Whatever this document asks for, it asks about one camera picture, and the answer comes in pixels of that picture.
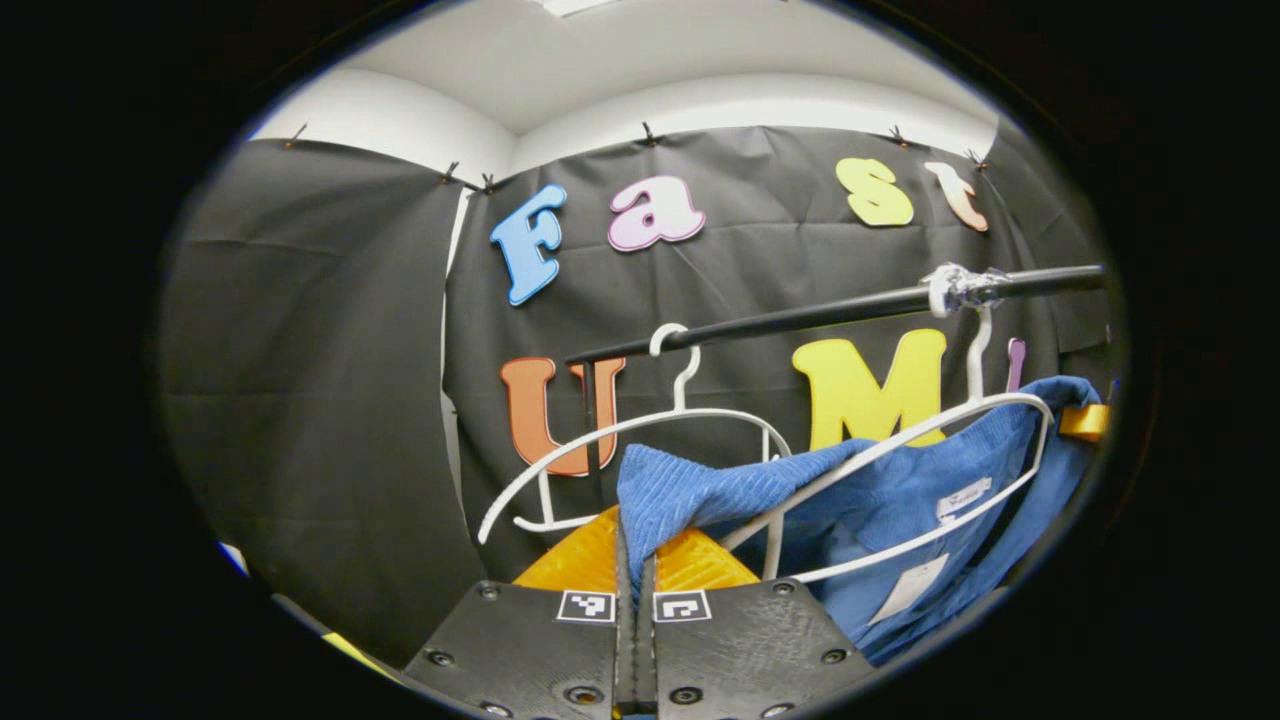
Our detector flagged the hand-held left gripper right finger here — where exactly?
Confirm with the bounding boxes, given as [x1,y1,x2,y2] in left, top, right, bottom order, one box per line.
[636,527,878,719]

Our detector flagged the black clothes rack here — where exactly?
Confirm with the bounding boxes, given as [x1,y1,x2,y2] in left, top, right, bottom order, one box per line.
[565,263,1107,479]

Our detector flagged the black backdrop cloth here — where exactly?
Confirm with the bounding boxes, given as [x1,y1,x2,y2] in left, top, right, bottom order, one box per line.
[160,118,1116,669]

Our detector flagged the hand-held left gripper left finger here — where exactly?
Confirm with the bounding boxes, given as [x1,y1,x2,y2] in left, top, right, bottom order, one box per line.
[403,505,637,719]

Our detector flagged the white wire hanger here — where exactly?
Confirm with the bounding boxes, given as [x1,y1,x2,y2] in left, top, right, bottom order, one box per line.
[722,265,1054,584]
[477,322,793,546]

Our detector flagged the blue corduroy jacket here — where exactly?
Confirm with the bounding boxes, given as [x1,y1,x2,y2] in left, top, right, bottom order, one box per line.
[617,375,1104,666]

